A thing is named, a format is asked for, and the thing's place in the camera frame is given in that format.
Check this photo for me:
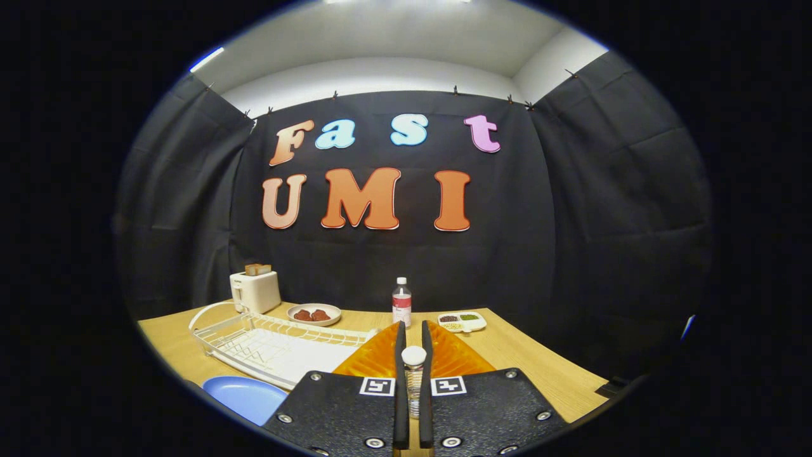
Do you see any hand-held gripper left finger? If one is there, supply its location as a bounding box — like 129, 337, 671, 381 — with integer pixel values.
263, 321, 410, 457

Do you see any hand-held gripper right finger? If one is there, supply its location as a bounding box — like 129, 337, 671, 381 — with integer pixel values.
420, 319, 568, 457

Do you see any white wire dish rack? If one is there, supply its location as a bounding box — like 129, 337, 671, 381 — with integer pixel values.
189, 302, 381, 390

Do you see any spoon with checkered handle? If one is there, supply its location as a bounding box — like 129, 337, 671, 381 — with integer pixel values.
401, 345, 428, 420

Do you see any light blue plate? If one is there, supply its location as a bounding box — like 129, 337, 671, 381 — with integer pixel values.
202, 376, 289, 426

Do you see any white divided dish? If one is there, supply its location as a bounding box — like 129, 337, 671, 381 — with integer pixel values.
438, 311, 488, 334

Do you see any white oval plate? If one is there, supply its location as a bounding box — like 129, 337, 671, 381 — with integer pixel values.
287, 303, 342, 327

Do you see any clear bottle red label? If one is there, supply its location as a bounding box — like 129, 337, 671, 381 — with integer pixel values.
392, 277, 412, 328

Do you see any white toaster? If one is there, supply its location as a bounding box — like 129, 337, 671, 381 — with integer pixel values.
230, 270, 282, 315

